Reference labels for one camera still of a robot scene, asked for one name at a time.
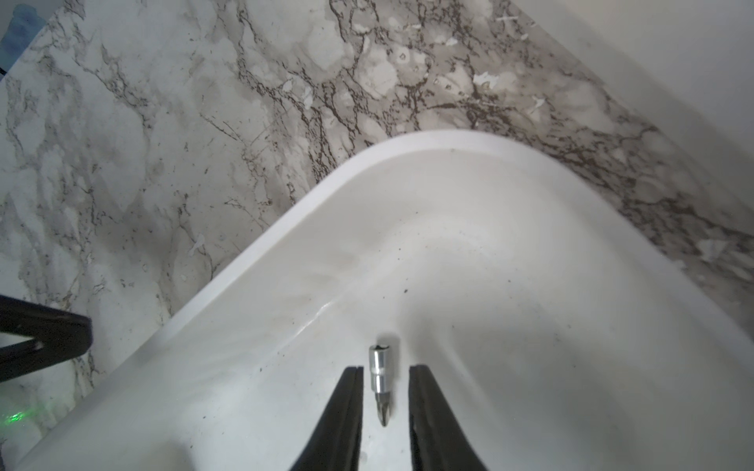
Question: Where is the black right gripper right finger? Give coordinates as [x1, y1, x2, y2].
[408, 364, 486, 471]

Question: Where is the silver screwdriver bit socket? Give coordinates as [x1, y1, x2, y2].
[368, 345, 393, 427]

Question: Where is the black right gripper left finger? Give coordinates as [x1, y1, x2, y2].
[292, 366, 364, 471]

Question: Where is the white plastic storage box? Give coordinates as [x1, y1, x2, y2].
[20, 131, 753, 470]

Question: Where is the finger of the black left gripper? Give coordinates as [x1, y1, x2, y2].
[1, 296, 93, 383]

